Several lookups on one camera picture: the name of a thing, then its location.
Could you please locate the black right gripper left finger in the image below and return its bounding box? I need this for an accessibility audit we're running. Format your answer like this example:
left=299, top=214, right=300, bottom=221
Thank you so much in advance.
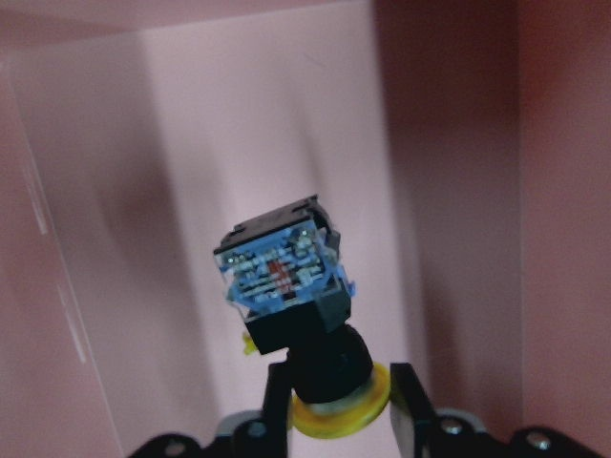
left=262, top=362, right=291, bottom=458

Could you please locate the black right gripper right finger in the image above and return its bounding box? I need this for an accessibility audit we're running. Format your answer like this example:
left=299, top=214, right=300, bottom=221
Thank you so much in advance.
left=390, top=363, right=436, bottom=458

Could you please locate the yellow push button switch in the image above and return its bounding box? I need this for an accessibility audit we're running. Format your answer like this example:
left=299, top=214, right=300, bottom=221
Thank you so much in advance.
left=213, top=196, right=390, bottom=439

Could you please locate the pink plastic bin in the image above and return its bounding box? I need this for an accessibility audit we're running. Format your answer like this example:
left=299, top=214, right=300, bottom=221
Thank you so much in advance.
left=1, top=1, right=610, bottom=457

